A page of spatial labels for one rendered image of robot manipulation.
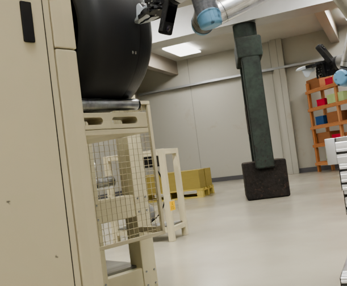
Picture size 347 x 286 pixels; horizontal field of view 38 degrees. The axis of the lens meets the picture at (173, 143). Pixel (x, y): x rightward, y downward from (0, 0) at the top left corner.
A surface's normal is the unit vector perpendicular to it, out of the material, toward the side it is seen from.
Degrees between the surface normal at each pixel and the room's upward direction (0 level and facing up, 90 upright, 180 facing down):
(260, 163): 89
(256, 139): 89
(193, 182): 90
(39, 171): 90
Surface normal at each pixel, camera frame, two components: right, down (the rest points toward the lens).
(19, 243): 0.70, -0.12
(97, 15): 0.04, -0.07
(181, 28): -0.39, 0.01
